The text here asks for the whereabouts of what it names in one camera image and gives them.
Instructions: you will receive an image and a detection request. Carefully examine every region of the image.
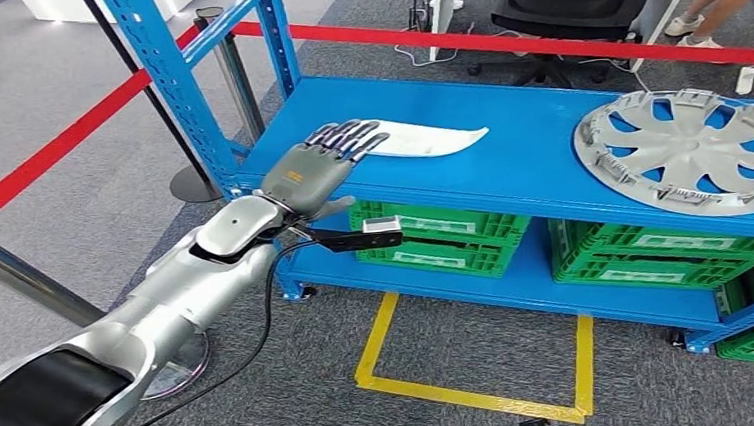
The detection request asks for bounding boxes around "white power strip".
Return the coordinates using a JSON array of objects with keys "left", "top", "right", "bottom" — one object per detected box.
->
[{"left": 733, "top": 66, "right": 754, "bottom": 98}]

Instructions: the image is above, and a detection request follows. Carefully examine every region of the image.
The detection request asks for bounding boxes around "black floor device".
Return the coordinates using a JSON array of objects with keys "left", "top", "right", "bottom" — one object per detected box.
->
[{"left": 404, "top": 0, "right": 430, "bottom": 34}]

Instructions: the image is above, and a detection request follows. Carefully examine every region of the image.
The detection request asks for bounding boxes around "white plastic part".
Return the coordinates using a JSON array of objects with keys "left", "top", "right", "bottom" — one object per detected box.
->
[{"left": 351, "top": 111, "right": 492, "bottom": 163}]

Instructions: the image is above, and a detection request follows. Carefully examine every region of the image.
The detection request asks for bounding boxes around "blue metal shelf rack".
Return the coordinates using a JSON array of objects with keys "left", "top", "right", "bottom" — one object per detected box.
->
[{"left": 99, "top": 0, "right": 754, "bottom": 396}]

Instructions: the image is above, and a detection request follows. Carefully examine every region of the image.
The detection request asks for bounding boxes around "silver wheel hubcap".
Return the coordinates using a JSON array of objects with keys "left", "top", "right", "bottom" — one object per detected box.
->
[{"left": 569, "top": 82, "right": 754, "bottom": 228}]

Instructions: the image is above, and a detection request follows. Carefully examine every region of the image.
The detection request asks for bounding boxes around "black pole with round base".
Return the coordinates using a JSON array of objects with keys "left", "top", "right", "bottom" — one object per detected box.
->
[{"left": 79, "top": 0, "right": 225, "bottom": 212}]

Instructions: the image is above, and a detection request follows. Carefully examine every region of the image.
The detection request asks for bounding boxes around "white plinth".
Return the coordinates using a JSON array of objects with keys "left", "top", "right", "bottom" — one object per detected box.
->
[{"left": 19, "top": 0, "right": 215, "bottom": 30}]

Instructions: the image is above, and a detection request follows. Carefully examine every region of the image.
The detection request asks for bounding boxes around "red barrier belt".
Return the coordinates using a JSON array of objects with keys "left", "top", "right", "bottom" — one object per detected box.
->
[
  {"left": 230, "top": 0, "right": 754, "bottom": 107},
  {"left": 0, "top": 24, "right": 216, "bottom": 229}
]

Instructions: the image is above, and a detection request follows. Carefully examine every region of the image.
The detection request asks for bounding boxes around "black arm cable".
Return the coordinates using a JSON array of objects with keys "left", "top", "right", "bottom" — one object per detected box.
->
[{"left": 84, "top": 238, "right": 330, "bottom": 426}]

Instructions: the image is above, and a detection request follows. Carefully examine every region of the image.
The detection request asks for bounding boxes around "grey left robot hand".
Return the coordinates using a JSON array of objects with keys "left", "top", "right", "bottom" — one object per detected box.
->
[{"left": 254, "top": 116, "right": 397, "bottom": 224}]

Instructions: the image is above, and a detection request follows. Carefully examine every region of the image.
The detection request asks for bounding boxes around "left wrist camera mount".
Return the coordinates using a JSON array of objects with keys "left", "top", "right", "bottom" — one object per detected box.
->
[{"left": 294, "top": 214, "right": 406, "bottom": 257}]

